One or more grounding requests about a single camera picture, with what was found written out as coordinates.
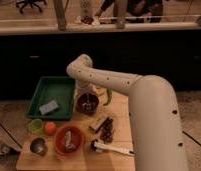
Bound orange ball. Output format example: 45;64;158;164
44;122;57;136

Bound green plastic tray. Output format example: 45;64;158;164
26;76;75;121

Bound light green cup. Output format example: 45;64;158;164
28;119;43;135

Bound bunch of dark grapes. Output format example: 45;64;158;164
100;118;114;143

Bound wooden post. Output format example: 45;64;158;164
53;0;66;31
116;0;128;29

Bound wooden block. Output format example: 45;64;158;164
89;115;108;133

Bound grey object in orange bowl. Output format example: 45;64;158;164
65;131;76;150

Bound black office chair base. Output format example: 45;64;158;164
15;0;47;14

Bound orange bowl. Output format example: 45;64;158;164
54;125;85;156

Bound person sitting in background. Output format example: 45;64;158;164
95;0;163;23

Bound small metal cup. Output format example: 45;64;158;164
30;138;47;156

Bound green pepper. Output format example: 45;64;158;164
103;89;112;106

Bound wooden post left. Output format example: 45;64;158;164
53;0;66;31

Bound black cable on floor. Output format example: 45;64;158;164
0;116;23;149

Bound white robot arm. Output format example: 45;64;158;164
66;54;189;171

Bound white black dish brush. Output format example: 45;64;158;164
90;139;134;156

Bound wooden post right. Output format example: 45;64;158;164
116;0;128;29

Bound purple bowl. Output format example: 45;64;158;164
76;93;99;115

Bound grey sponge block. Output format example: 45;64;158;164
39;100;59;115

